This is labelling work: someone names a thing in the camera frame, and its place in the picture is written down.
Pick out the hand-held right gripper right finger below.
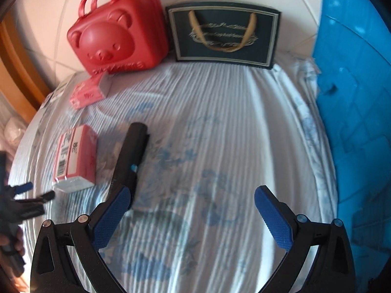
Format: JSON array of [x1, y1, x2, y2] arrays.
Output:
[[254, 185, 356, 293]]

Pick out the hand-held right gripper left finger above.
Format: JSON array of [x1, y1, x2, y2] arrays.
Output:
[[30, 186, 132, 293]]

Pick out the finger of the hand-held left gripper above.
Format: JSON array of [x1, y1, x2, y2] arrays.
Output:
[[18, 191, 56, 206], [9, 182, 33, 195]]

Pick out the large pink tissue pack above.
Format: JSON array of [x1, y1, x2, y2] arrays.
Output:
[[52, 125, 99, 193]]

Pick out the long black case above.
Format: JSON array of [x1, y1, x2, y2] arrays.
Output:
[[105, 122, 151, 212]]

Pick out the person's left hand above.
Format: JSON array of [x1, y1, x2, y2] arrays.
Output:
[[12, 228, 25, 258]]

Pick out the clear plastic bag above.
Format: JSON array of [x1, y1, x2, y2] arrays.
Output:
[[0, 93, 31, 150]]

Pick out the striped floral tablecloth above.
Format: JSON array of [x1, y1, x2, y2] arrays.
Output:
[[9, 58, 339, 293]]

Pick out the small pink tissue pack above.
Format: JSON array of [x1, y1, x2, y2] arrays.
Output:
[[70, 75, 111, 110]]

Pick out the blue plastic panel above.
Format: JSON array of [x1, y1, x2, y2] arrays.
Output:
[[312, 0, 391, 281]]

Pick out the red bear-face carry case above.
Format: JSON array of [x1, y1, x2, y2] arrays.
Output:
[[66, 0, 168, 75]]

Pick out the brown wooden frame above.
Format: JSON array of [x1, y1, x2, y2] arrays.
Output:
[[0, 21, 52, 119]]

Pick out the dark gift bag gold handles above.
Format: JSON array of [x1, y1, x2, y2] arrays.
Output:
[[165, 2, 281, 70]]

